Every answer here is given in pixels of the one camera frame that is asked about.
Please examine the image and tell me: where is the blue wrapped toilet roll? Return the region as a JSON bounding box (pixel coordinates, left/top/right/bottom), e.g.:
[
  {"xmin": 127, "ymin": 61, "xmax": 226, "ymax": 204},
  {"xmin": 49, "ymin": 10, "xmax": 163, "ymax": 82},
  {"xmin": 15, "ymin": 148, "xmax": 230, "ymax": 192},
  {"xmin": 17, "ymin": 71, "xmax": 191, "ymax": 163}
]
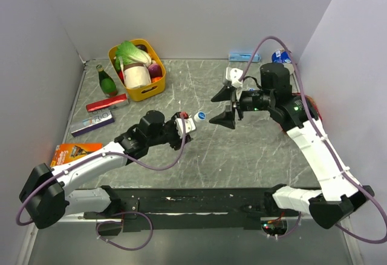
[{"xmin": 272, "ymin": 49, "xmax": 291, "ymax": 64}]

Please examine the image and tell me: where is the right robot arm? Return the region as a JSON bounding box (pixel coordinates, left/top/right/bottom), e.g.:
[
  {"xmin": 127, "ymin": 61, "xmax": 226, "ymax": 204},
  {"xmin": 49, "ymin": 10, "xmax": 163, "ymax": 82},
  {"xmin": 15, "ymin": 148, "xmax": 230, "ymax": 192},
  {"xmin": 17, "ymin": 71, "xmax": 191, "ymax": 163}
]
[{"xmin": 209, "ymin": 63, "xmax": 367, "ymax": 229}]

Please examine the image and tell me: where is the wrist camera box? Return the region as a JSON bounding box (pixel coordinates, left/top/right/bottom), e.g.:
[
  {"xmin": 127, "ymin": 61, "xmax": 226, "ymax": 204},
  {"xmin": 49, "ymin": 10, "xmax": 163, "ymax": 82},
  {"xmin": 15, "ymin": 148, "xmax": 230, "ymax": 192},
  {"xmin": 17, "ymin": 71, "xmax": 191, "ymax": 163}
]
[
  {"xmin": 175, "ymin": 112, "xmax": 197, "ymax": 136},
  {"xmin": 223, "ymin": 67, "xmax": 244, "ymax": 100}
]

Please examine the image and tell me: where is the clear plastic bottle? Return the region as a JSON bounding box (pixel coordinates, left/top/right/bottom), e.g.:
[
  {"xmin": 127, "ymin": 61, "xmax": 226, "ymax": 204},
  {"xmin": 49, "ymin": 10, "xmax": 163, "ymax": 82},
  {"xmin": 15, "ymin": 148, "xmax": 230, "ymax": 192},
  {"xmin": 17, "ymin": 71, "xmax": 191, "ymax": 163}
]
[{"xmin": 193, "ymin": 111, "xmax": 206, "ymax": 125}]

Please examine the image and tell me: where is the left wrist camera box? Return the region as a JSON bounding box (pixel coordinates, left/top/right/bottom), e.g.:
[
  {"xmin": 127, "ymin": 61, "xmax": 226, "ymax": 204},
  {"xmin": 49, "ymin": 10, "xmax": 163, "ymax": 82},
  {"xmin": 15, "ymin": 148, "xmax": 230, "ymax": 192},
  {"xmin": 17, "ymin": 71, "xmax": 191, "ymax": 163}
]
[{"xmin": 175, "ymin": 112, "xmax": 197, "ymax": 136}]

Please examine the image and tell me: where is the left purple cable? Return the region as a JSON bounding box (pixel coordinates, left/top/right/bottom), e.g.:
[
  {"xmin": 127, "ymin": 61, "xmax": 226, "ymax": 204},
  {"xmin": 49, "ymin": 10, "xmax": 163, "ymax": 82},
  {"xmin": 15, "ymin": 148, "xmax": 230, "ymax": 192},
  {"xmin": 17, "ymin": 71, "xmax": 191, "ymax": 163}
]
[{"xmin": 15, "ymin": 116, "xmax": 188, "ymax": 251}]

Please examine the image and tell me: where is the orange razor box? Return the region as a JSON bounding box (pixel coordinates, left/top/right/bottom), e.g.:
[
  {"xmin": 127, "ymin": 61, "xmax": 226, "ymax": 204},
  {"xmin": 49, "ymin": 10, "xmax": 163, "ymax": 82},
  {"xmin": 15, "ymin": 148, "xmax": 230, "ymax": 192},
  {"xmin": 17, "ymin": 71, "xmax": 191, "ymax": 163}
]
[{"xmin": 50, "ymin": 143, "xmax": 103, "ymax": 167}]

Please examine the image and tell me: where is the white paper roll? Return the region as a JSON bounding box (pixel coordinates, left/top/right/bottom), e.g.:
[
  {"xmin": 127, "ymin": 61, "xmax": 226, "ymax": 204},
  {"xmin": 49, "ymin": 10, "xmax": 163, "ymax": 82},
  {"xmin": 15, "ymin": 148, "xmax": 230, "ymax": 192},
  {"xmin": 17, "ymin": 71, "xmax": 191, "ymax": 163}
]
[{"xmin": 123, "ymin": 63, "xmax": 151, "ymax": 89}]

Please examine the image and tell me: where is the orange toy fruit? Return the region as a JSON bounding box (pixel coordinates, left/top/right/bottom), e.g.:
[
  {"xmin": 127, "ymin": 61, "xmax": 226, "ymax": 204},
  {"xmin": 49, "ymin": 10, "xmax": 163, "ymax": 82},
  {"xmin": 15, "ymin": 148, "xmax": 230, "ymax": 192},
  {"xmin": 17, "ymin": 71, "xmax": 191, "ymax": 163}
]
[{"xmin": 151, "ymin": 77, "xmax": 162, "ymax": 83}]

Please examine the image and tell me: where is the yellow plastic basket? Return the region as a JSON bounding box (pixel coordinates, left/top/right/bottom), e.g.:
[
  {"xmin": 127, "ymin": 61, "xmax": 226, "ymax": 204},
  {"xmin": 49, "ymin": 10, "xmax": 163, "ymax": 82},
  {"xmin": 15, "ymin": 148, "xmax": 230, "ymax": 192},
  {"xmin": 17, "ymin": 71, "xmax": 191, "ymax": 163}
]
[{"xmin": 108, "ymin": 39, "xmax": 166, "ymax": 102}]

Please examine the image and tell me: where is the purple toy onion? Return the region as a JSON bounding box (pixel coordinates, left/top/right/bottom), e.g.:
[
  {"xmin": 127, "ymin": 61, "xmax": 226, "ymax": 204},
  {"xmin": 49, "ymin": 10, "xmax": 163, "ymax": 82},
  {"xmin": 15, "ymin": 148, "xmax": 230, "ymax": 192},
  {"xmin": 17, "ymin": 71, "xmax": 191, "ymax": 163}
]
[{"xmin": 148, "ymin": 64, "xmax": 163, "ymax": 78}]

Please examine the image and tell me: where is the green glass bottle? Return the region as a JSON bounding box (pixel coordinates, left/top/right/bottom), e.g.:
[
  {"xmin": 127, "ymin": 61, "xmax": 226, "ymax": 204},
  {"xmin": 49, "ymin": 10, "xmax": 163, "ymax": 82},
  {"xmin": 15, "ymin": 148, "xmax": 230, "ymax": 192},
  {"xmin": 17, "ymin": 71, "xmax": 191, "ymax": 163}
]
[{"xmin": 96, "ymin": 65, "xmax": 118, "ymax": 97}]

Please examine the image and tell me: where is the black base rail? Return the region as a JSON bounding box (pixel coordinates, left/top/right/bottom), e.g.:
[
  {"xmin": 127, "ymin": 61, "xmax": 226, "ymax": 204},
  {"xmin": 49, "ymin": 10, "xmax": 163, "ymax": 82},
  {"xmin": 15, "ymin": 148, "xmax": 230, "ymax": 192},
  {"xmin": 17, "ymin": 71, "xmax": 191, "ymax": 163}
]
[{"xmin": 83, "ymin": 188, "xmax": 298, "ymax": 232}]

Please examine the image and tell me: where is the red foil box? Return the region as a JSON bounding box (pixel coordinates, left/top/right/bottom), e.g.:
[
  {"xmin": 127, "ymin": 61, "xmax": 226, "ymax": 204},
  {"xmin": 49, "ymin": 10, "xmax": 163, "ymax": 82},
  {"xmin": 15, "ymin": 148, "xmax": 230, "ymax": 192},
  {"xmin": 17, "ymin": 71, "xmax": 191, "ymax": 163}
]
[{"xmin": 85, "ymin": 94, "xmax": 129, "ymax": 113}]

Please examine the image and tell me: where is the purple silver toothpaste box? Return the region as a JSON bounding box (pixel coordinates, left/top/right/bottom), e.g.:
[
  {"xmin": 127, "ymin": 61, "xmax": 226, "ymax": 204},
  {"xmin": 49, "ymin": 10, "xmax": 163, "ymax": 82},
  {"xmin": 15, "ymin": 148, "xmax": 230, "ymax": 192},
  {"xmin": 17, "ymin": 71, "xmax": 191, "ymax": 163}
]
[{"xmin": 70, "ymin": 110, "xmax": 115, "ymax": 137}]

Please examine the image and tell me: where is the red cookie bag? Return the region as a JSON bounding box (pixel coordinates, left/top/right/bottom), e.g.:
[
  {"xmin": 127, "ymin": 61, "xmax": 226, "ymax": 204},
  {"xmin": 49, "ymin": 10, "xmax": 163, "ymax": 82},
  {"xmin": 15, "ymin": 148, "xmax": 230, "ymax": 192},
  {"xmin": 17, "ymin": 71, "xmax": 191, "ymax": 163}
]
[{"xmin": 280, "ymin": 93, "xmax": 322, "ymax": 132}]

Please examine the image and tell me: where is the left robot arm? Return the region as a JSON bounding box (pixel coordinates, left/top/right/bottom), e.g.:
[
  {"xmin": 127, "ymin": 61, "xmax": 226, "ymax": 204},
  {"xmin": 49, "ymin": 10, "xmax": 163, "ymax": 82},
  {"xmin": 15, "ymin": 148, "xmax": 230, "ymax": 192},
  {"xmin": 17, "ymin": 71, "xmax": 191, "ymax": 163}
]
[{"xmin": 16, "ymin": 110, "xmax": 196, "ymax": 229}]

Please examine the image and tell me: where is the purple cable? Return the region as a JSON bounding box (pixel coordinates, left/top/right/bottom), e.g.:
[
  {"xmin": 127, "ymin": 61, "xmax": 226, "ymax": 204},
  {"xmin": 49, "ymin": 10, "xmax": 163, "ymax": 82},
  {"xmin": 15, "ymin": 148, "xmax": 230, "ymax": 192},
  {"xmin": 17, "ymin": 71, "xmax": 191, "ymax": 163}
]
[
  {"xmin": 15, "ymin": 116, "xmax": 188, "ymax": 251},
  {"xmin": 240, "ymin": 36, "xmax": 387, "ymax": 243}
]

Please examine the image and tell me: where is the toy napa cabbage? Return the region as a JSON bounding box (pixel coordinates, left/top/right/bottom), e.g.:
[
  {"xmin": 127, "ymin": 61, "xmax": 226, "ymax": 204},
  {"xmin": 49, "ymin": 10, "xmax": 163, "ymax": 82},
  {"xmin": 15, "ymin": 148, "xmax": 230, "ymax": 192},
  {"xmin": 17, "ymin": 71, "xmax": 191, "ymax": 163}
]
[{"xmin": 115, "ymin": 41, "xmax": 152, "ymax": 69}]

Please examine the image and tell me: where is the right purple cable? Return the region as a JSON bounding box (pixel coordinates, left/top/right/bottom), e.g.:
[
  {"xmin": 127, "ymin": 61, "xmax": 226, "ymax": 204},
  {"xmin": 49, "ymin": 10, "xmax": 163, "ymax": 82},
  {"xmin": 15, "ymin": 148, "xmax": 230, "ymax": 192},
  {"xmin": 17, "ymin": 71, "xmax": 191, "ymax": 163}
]
[{"xmin": 240, "ymin": 36, "xmax": 387, "ymax": 243}]

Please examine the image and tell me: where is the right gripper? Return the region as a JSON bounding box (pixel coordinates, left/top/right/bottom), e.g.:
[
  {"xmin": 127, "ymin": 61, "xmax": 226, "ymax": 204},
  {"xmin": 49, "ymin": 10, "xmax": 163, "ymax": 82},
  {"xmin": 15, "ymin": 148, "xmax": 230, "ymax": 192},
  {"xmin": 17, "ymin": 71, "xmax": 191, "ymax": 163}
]
[{"xmin": 208, "ymin": 84, "xmax": 273, "ymax": 129}]

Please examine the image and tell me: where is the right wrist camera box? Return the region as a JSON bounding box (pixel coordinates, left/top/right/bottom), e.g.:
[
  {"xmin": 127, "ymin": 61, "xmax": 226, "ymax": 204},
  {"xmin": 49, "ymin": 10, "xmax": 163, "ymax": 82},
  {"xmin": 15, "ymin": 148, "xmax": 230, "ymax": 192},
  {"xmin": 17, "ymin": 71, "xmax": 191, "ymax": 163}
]
[{"xmin": 223, "ymin": 67, "xmax": 244, "ymax": 100}]

